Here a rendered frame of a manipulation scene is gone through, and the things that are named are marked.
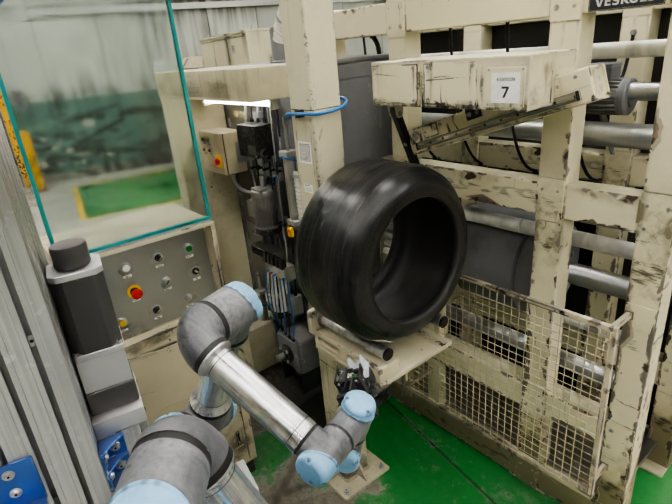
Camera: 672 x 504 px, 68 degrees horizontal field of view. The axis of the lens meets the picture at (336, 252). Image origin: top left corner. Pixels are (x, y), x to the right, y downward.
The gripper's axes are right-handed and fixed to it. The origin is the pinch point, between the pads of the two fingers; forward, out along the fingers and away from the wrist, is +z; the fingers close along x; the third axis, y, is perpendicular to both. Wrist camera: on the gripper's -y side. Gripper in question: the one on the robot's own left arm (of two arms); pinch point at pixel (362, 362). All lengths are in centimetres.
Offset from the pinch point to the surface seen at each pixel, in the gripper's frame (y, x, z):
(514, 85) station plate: 48, -62, 38
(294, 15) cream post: 89, -9, 62
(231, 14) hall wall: 157, 321, 926
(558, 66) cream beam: 46, -75, 47
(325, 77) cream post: 68, -10, 62
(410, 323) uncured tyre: -9.0, -10.4, 24.5
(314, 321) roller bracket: -5.6, 26.6, 36.6
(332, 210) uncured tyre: 37.0, -3.6, 26.1
